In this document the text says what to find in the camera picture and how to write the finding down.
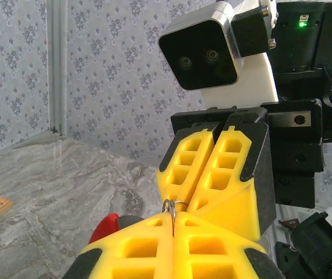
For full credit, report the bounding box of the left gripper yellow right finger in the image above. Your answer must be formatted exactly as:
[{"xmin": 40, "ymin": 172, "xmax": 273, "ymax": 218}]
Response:
[{"xmin": 174, "ymin": 211, "xmax": 286, "ymax": 279}]

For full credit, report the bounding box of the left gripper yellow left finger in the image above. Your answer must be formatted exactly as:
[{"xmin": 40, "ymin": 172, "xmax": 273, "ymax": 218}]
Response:
[{"xmin": 63, "ymin": 210, "xmax": 174, "ymax": 279}]

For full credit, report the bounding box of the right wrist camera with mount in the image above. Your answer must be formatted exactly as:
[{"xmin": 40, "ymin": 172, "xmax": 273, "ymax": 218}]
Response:
[{"xmin": 157, "ymin": 0, "xmax": 280, "ymax": 103}]

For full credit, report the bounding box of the aluminium frame post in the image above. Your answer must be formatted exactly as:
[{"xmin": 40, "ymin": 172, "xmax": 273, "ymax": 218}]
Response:
[{"xmin": 46, "ymin": 0, "xmax": 68, "ymax": 136}]

